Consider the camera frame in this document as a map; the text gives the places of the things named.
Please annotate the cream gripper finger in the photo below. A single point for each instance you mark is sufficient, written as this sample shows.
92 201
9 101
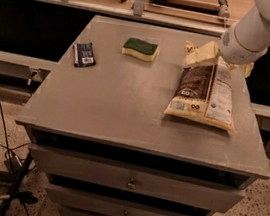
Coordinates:
195 55
246 68

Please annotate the brown chip bag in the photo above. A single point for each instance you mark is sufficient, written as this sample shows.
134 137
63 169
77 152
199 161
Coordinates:
204 94

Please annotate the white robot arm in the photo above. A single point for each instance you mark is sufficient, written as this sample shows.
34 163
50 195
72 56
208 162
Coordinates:
241 44

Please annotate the blue rxbar wrapper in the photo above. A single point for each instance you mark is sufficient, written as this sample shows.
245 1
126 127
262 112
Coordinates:
83 54

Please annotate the green yellow sponge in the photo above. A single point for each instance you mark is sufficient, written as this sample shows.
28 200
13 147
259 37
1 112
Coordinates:
140 49

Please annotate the grey drawer cabinet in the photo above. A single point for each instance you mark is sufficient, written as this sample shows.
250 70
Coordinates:
94 128

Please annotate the round metal drawer knob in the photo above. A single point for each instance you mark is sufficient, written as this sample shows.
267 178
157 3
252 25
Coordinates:
131 184

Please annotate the black stand leg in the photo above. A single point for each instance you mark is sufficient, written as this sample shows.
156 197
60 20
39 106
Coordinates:
26 198

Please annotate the grey metal shelf rail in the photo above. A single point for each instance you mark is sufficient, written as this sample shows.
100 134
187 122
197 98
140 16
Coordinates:
147 17

